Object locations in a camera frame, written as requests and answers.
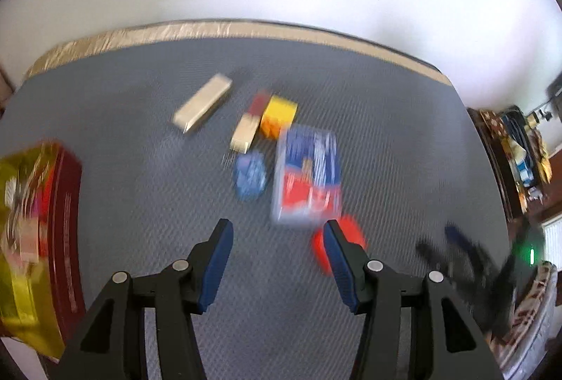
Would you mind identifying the floral patterned blanket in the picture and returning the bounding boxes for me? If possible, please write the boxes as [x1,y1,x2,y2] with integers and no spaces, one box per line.
[501,261,559,368]

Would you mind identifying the red and beige block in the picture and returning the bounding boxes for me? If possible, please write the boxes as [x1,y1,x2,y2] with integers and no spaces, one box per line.
[229,91,272,153]

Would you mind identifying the beige tablecloth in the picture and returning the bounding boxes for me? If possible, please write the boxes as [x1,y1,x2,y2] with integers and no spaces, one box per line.
[24,20,455,86]

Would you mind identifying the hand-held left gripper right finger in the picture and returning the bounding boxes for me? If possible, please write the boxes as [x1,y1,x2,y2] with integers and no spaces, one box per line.
[322,219,503,380]

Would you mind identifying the red tin box gold inside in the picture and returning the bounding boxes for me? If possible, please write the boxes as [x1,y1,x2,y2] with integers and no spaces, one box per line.
[0,139,86,363]

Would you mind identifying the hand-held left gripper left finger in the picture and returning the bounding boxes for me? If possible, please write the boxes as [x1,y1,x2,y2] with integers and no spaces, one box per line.
[61,218,234,380]

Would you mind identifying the beige rectangular bar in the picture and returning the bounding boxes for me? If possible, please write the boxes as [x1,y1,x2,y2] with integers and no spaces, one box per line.
[172,73,233,135]

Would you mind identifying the cluttered side cabinet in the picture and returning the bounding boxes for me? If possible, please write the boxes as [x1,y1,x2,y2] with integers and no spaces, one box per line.
[468,107,555,214]

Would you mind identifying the grey mesh table mat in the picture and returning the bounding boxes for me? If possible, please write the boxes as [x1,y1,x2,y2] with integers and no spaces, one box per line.
[0,35,512,380]

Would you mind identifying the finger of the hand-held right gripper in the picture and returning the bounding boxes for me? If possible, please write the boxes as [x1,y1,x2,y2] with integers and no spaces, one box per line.
[443,223,479,255]
[415,241,459,279]

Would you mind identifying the yellow red striped block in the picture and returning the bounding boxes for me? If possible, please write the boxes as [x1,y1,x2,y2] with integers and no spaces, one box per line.
[260,95,299,139]

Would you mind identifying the blue red clear plastic box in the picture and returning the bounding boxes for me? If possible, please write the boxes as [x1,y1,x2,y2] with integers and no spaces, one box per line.
[270,124,344,227]

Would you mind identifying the white slatted panel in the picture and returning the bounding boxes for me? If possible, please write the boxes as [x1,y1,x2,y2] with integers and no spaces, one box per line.
[542,219,562,262]

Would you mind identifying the red round object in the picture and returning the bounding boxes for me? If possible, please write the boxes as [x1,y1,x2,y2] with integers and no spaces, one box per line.
[311,215,367,275]

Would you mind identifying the blue round cap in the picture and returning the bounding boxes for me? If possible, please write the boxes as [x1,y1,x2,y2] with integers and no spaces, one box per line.
[232,152,268,200]

